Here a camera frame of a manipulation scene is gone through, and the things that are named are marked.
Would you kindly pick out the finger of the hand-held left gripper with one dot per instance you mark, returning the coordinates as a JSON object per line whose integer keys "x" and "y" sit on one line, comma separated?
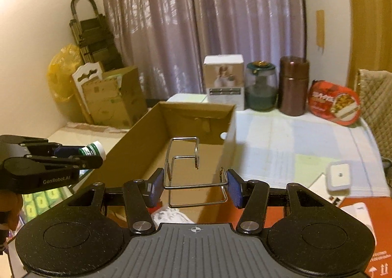
{"x": 66, "y": 151}
{"x": 92, "y": 162}

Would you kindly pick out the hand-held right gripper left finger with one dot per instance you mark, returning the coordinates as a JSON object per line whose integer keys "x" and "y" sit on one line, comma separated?
{"x": 156, "y": 187}

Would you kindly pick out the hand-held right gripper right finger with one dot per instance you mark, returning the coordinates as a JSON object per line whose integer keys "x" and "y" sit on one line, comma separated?
{"x": 234, "y": 190}

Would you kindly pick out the green bottle with white cap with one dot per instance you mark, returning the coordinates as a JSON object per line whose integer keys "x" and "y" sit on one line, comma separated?
{"x": 96, "y": 148}

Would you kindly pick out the white square night light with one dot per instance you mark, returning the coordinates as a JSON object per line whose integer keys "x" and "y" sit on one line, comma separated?
{"x": 338, "y": 175}

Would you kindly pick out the person's left hand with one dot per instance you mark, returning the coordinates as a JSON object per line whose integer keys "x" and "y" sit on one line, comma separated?
{"x": 10, "y": 207}

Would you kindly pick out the white plastic bag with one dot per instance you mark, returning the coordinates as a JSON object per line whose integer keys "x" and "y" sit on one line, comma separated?
{"x": 170, "y": 215}

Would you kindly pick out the green patterned sheet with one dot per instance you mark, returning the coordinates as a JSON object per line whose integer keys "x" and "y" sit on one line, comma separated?
{"x": 43, "y": 203}

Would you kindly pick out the worn cardboard box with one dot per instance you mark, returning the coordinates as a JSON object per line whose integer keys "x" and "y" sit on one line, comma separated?
{"x": 122, "y": 103}

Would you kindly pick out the pale checked tablecloth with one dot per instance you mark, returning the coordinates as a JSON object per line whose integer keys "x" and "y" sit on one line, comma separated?
{"x": 291, "y": 149}

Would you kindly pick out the yellow plastic bag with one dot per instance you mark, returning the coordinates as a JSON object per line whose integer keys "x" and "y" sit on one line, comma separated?
{"x": 61, "y": 75}

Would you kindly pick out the white carved board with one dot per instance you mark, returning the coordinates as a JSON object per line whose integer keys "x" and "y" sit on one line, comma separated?
{"x": 87, "y": 71}

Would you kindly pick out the white booklet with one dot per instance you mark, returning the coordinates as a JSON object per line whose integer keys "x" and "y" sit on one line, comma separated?
{"x": 318, "y": 187}

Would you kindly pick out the glass jar with green lid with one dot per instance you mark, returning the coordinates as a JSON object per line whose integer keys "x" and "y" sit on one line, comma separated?
{"x": 261, "y": 94}

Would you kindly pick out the white product box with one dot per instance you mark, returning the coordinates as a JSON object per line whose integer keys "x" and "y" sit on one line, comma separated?
{"x": 223, "y": 82}

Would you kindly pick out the dark folding step ladder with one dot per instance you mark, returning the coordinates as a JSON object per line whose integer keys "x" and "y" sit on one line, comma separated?
{"x": 92, "y": 39}

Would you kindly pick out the brown metal canister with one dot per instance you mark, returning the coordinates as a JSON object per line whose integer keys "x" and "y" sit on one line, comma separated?
{"x": 293, "y": 88}

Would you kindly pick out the red instant meal packet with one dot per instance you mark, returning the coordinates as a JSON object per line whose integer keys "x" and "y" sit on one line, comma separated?
{"x": 332, "y": 101}

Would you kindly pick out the red carton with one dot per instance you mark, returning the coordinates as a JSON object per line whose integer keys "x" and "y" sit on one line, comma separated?
{"x": 378, "y": 213}

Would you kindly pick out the beige quilted chair cover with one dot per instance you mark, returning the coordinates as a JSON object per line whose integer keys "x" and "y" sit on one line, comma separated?
{"x": 375, "y": 103}

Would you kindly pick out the mauve curtain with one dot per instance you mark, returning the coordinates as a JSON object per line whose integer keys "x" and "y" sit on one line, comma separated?
{"x": 183, "y": 20}

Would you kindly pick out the yellow paper strip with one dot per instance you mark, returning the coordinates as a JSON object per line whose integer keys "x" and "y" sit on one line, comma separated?
{"x": 320, "y": 29}

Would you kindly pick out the wooden door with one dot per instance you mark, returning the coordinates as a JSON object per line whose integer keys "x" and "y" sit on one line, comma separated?
{"x": 370, "y": 14}

